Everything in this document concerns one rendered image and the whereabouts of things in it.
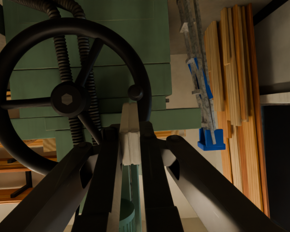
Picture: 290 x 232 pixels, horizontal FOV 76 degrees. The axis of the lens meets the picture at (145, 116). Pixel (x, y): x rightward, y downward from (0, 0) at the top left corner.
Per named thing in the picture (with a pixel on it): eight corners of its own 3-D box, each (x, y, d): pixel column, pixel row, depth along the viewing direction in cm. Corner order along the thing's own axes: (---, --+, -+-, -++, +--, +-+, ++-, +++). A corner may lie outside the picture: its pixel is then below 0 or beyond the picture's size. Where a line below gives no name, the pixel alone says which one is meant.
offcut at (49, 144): (58, 135, 56) (59, 147, 56) (43, 137, 55) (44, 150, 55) (58, 136, 53) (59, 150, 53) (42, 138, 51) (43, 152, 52)
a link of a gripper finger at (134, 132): (129, 131, 13) (139, 130, 13) (130, 101, 20) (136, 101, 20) (132, 165, 15) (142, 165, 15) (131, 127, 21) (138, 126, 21)
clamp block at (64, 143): (118, 126, 42) (121, 165, 43) (122, 122, 56) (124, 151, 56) (52, 130, 41) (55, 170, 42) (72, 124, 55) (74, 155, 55)
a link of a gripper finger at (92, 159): (121, 172, 13) (77, 176, 13) (124, 137, 17) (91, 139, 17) (118, 154, 12) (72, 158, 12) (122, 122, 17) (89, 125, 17)
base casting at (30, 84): (172, 62, 52) (174, 95, 52) (153, 86, 109) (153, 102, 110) (6, 70, 50) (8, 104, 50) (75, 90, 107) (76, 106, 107)
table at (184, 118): (216, 107, 43) (217, 132, 44) (182, 107, 74) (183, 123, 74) (-58, 123, 40) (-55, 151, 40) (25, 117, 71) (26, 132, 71)
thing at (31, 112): (165, 95, 52) (166, 109, 52) (156, 99, 73) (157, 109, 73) (18, 103, 50) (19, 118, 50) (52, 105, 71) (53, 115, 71)
